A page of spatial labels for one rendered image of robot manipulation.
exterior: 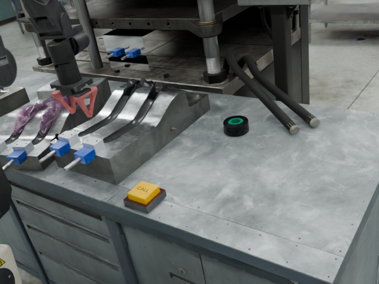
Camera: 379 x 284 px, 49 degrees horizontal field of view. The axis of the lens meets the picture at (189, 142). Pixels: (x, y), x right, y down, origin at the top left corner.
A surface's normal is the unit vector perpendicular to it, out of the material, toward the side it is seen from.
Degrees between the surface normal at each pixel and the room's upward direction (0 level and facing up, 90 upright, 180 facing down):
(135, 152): 90
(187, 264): 90
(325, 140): 0
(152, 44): 90
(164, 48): 90
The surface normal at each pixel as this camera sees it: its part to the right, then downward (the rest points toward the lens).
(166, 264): -0.56, 0.48
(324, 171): -0.15, -0.86
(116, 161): 0.81, 0.17
